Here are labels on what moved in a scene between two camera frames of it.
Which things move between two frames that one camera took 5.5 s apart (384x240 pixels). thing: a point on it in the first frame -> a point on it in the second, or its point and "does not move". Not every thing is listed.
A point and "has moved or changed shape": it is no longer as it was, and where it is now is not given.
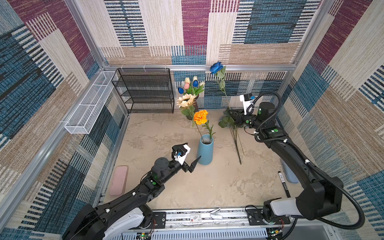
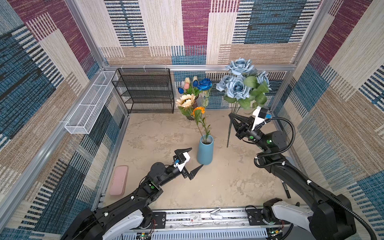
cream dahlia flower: x=185 y=102 does not move
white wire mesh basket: x=81 y=121 does not move
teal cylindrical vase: x=205 y=149 does not move
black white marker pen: x=286 y=191 does not move
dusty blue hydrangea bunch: x=228 y=121 -> x=243 y=86
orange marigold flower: x=200 y=117 has moved or changed shape
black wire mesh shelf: x=145 y=90 does not move
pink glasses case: x=118 y=185 does not move
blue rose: x=218 y=69 -> x=205 y=84
